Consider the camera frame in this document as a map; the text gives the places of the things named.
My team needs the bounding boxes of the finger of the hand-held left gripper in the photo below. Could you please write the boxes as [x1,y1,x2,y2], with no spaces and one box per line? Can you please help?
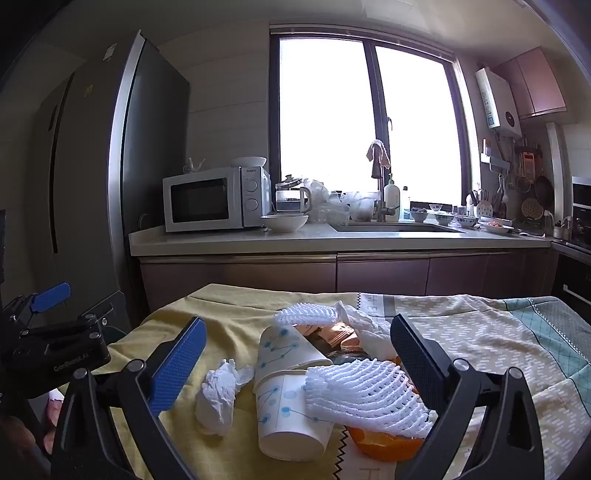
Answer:
[18,292,133,344]
[0,282,72,331]

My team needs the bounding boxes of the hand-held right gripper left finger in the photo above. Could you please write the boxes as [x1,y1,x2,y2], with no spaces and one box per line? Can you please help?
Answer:
[51,316,208,480]

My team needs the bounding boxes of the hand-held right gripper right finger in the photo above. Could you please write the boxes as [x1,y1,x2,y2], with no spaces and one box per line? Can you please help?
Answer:
[389,314,546,480]

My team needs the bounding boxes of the white tissue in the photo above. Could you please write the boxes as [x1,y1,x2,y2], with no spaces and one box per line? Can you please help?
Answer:
[196,359,256,435]

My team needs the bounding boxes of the large white foam fruit net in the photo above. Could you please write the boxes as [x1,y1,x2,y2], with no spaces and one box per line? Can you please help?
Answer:
[302,359,439,439]

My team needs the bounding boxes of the white napkin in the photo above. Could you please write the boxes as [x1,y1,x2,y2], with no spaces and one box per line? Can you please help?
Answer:
[335,300,398,361]

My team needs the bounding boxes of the green foil wrapper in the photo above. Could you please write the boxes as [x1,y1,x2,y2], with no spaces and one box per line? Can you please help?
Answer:
[325,351,370,367]

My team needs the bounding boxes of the golden snack wrapper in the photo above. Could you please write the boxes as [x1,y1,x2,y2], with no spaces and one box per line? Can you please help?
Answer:
[295,323,361,352]

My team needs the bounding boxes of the orange peel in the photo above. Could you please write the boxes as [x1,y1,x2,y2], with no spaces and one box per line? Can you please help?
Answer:
[346,425,426,462]

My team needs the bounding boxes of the white paper cup blue pattern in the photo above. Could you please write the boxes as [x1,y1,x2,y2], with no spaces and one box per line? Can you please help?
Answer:
[256,324,333,384]
[253,373,335,462]

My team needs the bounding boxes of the small white foam fruit net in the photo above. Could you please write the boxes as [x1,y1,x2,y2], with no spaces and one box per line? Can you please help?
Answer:
[274,302,341,329]

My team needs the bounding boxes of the yellow patterned tablecloth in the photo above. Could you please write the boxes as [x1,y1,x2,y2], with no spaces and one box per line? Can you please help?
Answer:
[99,282,591,480]

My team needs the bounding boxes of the kitchen counter with cabinets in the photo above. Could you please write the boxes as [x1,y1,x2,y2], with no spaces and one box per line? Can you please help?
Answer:
[128,220,555,315]

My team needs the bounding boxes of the grey refrigerator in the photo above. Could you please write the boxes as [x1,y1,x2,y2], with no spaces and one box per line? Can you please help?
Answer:
[28,30,191,319]

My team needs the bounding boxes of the white microwave oven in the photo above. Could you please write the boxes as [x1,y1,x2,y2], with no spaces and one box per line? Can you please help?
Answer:
[163,166,272,233]

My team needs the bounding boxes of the steel kitchen faucet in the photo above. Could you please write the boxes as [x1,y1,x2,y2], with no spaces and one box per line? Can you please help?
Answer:
[372,159,397,223]

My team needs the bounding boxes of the clear plastic container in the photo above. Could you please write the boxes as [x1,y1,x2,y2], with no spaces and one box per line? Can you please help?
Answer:
[344,190,377,222]

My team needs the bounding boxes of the white soap dispenser bottle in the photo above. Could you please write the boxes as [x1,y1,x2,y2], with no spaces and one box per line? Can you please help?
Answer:
[384,173,402,221]

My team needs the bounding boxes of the large white bowl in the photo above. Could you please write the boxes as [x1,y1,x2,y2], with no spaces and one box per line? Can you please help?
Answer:
[260,213,309,233]

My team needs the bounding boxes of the black built-in oven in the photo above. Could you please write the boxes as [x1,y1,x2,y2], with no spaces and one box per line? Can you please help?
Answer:
[551,175,591,324]

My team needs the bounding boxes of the pile of clear plastic bags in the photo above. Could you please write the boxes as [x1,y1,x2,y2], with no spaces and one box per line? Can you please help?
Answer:
[302,179,352,222]

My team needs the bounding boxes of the glass kettle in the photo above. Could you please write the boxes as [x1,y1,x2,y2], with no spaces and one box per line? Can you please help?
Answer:
[275,174,313,217]

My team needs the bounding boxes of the beige dish cloth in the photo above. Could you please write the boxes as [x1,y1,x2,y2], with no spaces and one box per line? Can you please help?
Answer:
[367,138,392,178]

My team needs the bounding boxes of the hanging black pan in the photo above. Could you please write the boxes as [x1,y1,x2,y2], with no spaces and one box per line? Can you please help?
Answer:
[533,175,555,208]

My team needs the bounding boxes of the dark framed window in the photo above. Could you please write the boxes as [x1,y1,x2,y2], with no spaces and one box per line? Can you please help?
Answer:
[269,25,481,215]

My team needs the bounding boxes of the white water heater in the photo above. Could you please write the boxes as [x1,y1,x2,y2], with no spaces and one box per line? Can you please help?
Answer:
[475,67,522,138]

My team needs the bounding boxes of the pink upper cabinet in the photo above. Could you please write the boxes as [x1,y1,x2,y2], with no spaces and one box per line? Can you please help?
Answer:
[492,46,567,120]

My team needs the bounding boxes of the white wall rack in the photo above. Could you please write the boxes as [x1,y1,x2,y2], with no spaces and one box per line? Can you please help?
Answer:
[479,138,511,169]

